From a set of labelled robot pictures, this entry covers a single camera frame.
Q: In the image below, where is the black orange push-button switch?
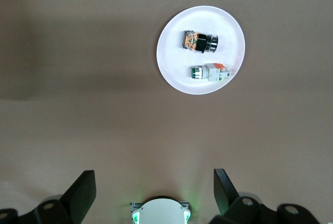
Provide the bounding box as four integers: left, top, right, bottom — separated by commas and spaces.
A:
179, 30, 219, 55

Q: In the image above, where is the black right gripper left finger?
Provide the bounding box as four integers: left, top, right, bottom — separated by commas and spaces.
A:
0, 170, 97, 224

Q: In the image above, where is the white green push-button switch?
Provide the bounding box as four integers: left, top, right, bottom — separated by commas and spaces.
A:
189, 62, 234, 83

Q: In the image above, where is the brown table mat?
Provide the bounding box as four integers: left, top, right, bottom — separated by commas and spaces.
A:
0, 0, 333, 224

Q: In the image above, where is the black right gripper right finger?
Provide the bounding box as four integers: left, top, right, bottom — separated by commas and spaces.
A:
209, 168, 323, 224

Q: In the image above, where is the pale pink round plate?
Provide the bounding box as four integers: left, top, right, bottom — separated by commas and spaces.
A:
156, 5, 246, 96

